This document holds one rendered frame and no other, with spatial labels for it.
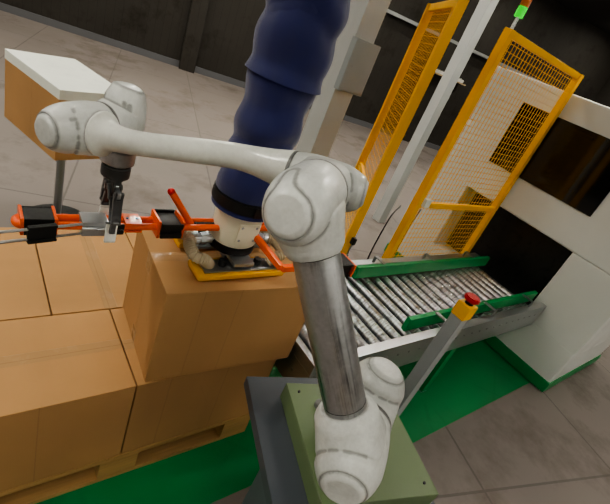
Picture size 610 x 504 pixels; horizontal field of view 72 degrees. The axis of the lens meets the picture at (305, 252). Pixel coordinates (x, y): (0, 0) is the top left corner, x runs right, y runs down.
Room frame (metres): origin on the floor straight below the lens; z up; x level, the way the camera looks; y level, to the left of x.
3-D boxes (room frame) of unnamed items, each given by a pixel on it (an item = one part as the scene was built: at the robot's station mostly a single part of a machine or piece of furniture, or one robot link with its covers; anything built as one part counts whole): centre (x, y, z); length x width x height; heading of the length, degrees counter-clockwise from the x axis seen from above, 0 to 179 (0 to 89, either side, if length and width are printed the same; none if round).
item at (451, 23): (2.81, -0.17, 1.05); 0.87 x 0.10 x 2.10; 7
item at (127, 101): (1.00, 0.56, 1.41); 0.13 x 0.11 x 0.16; 171
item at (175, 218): (1.14, 0.44, 1.08); 0.10 x 0.08 x 0.06; 45
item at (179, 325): (1.34, 0.25, 0.74); 0.60 x 0.40 x 0.40; 132
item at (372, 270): (2.86, -0.86, 0.60); 1.60 x 0.11 x 0.09; 135
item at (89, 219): (0.99, 0.59, 1.08); 0.07 x 0.07 x 0.04; 45
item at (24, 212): (0.90, 0.69, 1.09); 0.08 x 0.07 x 0.05; 135
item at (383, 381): (0.89, -0.32, 0.98); 0.18 x 0.16 x 0.22; 171
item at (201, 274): (1.25, 0.20, 0.98); 0.34 x 0.10 x 0.05; 135
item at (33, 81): (2.35, 1.67, 0.82); 0.60 x 0.40 x 0.40; 64
